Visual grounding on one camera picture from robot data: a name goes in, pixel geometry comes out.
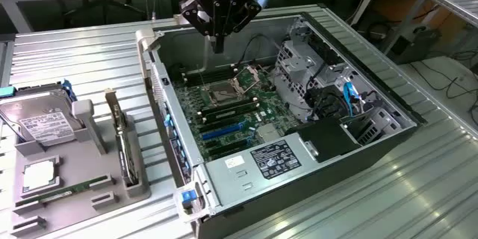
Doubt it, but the green graphics card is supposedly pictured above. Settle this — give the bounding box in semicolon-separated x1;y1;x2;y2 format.
104;87;141;188

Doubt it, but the metal socket cover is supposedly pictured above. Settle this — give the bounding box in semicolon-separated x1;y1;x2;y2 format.
232;65;262;90

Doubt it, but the grey metal disk bay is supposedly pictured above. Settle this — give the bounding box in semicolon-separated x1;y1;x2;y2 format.
273;40;360;123

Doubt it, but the CPU socket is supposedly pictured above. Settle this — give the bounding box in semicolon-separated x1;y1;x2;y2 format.
205;82;244;106

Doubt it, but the installed black RAM stick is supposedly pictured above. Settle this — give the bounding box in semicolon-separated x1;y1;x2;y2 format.
197;98;260;124

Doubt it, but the green motherboard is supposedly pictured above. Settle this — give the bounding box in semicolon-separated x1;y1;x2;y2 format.
173;62;300;164

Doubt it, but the blue disk caddy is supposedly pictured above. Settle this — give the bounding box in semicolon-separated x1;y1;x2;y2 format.
0;78;78;104

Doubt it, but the blue expansion slot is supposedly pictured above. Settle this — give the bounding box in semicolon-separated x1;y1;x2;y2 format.
200;125;241;140

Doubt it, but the silver chipset heatsink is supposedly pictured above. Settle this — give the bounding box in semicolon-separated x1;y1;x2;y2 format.
254;126;281;143

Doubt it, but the black box on floor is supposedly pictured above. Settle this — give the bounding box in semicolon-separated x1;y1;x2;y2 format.
387;26;443;65

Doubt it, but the black plastic air shroud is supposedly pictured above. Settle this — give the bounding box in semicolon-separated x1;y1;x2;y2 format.
285;117;361;163

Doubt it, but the silver hard disk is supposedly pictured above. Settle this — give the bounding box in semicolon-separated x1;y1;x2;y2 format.
0;89;85;147

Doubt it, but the grey power supply unit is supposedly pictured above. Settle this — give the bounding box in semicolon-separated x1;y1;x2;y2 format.
202;134;323;207

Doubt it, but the grey parts rack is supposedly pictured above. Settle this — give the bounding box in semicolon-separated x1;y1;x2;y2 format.
9;99;152;237

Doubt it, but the open black PC case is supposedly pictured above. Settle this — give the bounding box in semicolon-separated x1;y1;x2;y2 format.
134;3;428;239

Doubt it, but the green RAM stick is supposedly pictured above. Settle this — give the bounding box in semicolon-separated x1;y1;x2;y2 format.
23;176;109;205

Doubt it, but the silver CPU chip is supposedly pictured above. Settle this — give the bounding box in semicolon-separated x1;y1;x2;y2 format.
21;162;57;192

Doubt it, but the blue SATA wire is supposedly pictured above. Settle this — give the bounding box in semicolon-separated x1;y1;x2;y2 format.
341;81;360;118

